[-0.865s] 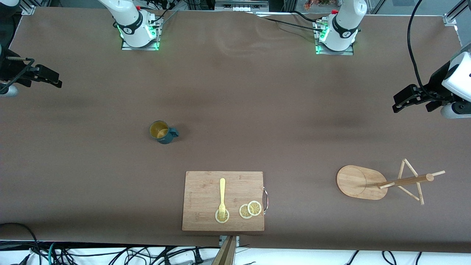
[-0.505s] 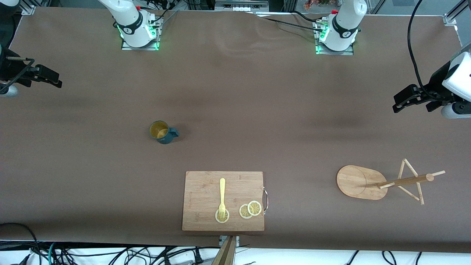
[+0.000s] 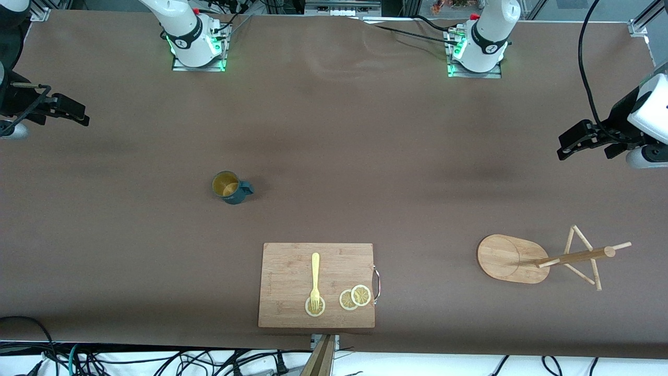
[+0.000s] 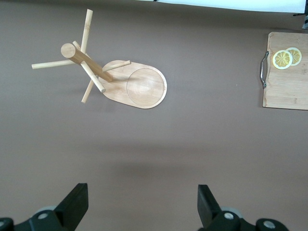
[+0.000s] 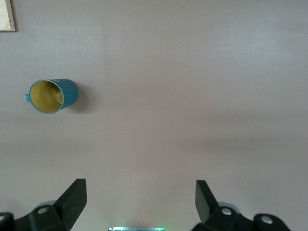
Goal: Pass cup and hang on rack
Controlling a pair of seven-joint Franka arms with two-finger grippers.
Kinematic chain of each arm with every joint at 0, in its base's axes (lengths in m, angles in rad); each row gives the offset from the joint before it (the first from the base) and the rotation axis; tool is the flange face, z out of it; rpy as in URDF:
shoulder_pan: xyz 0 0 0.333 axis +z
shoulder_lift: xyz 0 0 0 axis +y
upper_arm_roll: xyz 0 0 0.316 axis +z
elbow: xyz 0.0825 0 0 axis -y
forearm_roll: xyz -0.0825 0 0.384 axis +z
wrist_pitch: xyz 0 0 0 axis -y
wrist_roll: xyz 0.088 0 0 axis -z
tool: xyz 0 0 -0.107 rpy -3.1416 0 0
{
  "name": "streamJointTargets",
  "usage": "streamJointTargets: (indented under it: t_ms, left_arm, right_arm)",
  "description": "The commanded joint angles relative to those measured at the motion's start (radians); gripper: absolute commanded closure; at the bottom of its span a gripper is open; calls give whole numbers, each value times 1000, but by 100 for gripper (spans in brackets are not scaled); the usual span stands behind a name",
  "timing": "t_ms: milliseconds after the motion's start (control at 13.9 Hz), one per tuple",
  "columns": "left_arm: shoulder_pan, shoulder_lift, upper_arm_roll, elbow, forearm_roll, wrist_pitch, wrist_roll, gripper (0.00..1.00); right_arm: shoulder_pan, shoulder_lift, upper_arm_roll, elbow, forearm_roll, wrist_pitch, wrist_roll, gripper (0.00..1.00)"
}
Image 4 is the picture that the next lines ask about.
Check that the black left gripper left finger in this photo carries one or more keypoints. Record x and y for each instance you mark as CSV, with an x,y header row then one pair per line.
x,y
72,207

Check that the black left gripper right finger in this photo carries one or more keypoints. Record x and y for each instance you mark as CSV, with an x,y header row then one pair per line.
x,y
209,211

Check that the wooden mug rack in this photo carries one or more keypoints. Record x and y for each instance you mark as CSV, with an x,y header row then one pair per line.
x,y
144,86

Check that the brown table cover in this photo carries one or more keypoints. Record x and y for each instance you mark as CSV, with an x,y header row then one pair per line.
x,y
168,144

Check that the lemon slice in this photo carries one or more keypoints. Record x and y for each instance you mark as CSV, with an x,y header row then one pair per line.
x,y
282,60
297,56

